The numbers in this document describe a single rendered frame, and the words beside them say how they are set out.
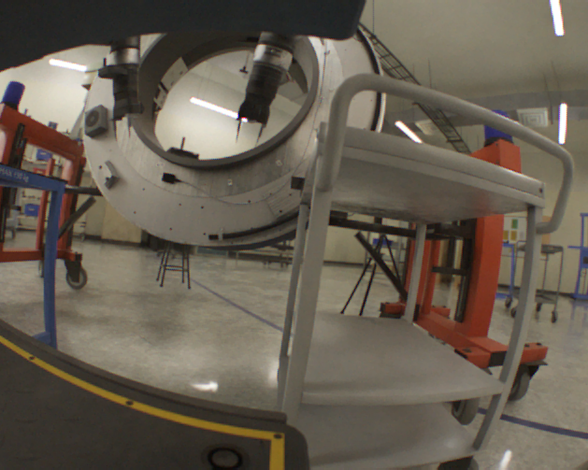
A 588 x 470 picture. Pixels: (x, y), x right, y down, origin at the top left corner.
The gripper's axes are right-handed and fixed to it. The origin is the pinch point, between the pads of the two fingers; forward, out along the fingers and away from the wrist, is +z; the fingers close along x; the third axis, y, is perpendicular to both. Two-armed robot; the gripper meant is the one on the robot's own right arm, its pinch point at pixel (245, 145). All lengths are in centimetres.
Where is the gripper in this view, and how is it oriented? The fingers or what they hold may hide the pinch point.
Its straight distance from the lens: 73.4
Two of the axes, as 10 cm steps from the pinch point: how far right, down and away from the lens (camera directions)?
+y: 0.7, 3.9, -9.2
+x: 9.5, 2.5, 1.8
